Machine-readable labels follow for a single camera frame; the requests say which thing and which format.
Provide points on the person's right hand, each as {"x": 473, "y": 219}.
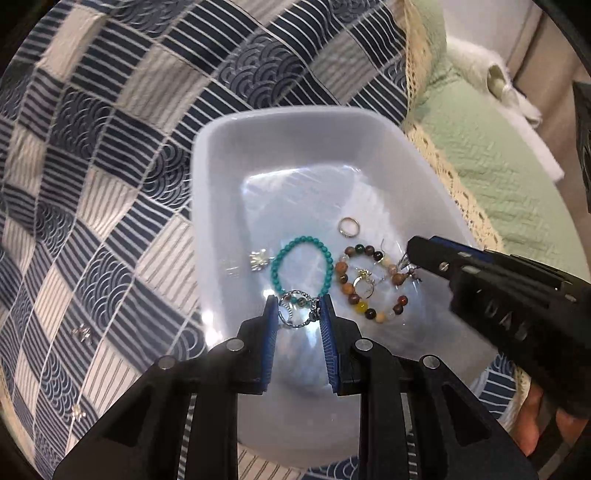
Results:
{"x": 531, "y": 417}

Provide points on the twisted silver hoop earring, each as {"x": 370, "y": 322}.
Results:
{"x": 295, "y": 326}

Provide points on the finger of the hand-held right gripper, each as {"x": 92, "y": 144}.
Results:
{"x": 471, "y": 251}
{"x": 427, "y": 256}

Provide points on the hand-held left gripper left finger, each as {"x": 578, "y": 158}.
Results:
{"x": 271, "y": 344}

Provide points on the silver flower charm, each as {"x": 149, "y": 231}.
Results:
{"x": 259, "y": 259}
{"x": 83, "y": 333}

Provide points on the navy white patchwork cloth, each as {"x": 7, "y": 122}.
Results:
{"x": 115, "y": 194}

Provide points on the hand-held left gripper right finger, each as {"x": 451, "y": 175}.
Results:
{"x": 329, "y": 346}

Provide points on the white plastic tub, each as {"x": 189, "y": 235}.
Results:
{"x": 258, "y": 152}

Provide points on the white fluffy plush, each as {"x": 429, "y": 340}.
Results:
{"x": 480, "y": 69}

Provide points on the green quilted blanket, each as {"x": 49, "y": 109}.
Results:
{"x": 489, "y": 184}

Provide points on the small silver stud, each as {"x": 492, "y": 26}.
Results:
{"x": 77, "y": 412}

